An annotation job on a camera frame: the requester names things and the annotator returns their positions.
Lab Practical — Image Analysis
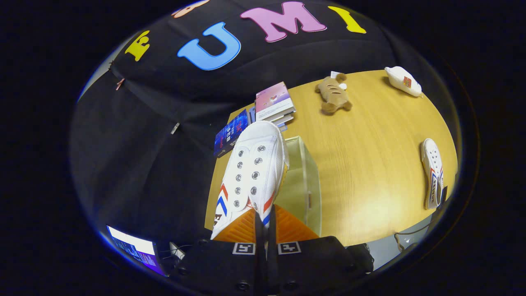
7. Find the dark blue book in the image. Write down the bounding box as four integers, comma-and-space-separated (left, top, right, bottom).
213, 109, 250, 159

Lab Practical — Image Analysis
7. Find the grey book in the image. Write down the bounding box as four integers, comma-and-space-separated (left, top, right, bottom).
269, 113, 295, 126

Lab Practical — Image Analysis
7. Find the white canvas shoe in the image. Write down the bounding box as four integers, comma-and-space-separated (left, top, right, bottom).
210, 120, 290, 240
420, 138, 445, 210

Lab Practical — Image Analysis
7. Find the pink cover book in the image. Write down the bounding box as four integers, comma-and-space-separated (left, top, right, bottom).
255, 81, 296, 122

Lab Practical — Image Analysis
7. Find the pale blue book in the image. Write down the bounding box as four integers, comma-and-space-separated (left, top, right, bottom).
248, 106, 289, 132

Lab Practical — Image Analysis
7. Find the white pouch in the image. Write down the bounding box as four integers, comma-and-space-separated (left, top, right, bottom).
384, 66, 423, 98

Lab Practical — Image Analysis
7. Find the computer monitor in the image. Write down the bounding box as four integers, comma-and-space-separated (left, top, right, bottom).
106, 224, 165, 277

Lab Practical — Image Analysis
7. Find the brown plush toy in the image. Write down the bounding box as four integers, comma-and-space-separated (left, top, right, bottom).
315, 71, 353, 114

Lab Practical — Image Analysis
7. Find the black backdrop cloth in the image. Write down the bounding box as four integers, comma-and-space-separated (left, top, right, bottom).
70, 0, 457, 264

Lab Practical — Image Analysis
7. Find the pale green fabric storage box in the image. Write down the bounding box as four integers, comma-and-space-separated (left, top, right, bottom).
275, 136, 322, 237

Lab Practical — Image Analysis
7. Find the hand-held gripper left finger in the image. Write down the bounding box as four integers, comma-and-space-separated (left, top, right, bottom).
168, 208, 267, 296

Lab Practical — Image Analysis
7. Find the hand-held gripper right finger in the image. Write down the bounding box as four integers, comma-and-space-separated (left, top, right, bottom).
267, 204, 370, 296

